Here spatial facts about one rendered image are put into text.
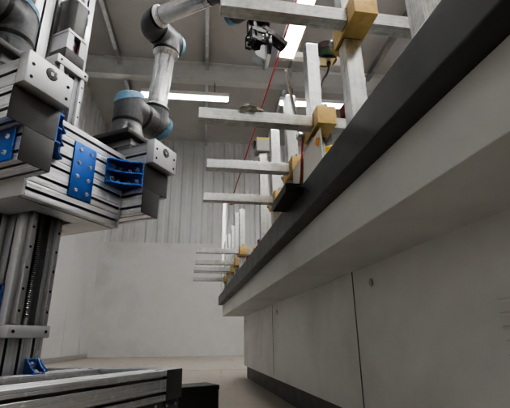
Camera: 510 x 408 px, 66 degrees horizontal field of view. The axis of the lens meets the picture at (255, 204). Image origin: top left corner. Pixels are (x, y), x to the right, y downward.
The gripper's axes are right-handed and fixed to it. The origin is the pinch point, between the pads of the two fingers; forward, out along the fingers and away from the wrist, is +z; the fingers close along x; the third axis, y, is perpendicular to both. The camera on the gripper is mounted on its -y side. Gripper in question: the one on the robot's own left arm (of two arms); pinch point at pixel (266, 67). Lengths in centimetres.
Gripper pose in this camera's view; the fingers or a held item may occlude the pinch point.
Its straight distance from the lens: 156.2
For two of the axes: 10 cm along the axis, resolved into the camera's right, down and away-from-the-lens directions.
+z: 0.1, 9.5, -3.1
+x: 4.0, -2.9, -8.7
